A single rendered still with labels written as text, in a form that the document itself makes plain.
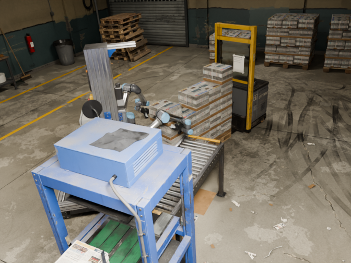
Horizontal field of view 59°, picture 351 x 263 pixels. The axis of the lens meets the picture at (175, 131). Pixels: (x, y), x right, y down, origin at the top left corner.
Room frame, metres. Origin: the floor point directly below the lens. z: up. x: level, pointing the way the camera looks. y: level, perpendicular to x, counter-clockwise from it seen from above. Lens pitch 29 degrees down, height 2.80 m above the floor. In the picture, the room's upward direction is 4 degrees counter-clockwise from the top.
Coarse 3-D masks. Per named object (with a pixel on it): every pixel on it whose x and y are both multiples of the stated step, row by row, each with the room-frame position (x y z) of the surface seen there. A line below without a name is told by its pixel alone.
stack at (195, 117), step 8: (216, 104) 4.44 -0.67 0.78; (184, 112) 4.12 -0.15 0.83; (192, 112) 4.10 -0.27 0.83; (200, 112) 4.17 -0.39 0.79; (208, 112) 4.30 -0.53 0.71; (192, 120) 4.05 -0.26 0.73; (200, 120) 4.16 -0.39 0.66; (208, 120) 4.29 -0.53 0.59; (216, 120) 4.44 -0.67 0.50; (160, 128) 3.86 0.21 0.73; (168, 128) 3.74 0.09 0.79; (192, 128) 4.03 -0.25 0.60; (200, 128) 4.15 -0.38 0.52; (208, 128) 4.29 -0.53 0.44; (216, 128) 4.43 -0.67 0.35; (168, 136) 3.75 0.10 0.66; (208, 136) 4.29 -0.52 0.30; (216, 136) 4.43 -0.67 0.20; (168, 144) 3.77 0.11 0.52; (216, 144) 4.43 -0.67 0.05
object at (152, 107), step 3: (156, 102) 4.03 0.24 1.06; (159, 102) 4.02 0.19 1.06; (162, 102) 4.01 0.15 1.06; (165, 102) 4.01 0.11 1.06; (150, 105) 3.93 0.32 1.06; (153, 105) 3.92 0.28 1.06; (156, 105) 3.92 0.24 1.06; (159, 105) 3.92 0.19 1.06; (150, 108) 3.92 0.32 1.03; (153, 108) 3.89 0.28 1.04; (150, 111) 3.93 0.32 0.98; (153, 111) 3.89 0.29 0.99; (150, 114) 3.93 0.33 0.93; (153, 114) 3.89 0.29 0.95; (153, 117) 3.89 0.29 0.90
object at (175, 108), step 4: (172, 104) 3.90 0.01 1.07; (176, 104) 3.88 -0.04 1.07; (180, 104) 3.88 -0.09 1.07; (164, 108) 3.80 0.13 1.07; (168, 108) 3.77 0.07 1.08; (172, 108) 3.77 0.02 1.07; (176, 108) 3.81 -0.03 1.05; (180, 108) 3.87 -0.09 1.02; (168, 112) 3.71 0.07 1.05; (172, 112) 3.76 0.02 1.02; (176, 112) 3.81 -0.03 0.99; (180, 112) 3.86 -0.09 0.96; (180, 116) 3.84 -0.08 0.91
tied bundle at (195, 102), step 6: (180, 96) 4.35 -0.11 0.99; (186, 96) 4.24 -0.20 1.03; (192, 96) 4.17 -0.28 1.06; (198, 96) 4.16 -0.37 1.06; (204, 96) 4.24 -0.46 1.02; (180, 102) 4.36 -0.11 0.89; (186, 102) 4.25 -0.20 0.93; (192, 102) 4.17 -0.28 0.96; (198, 102) 4.16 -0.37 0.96; (204, 102) 4.23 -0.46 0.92
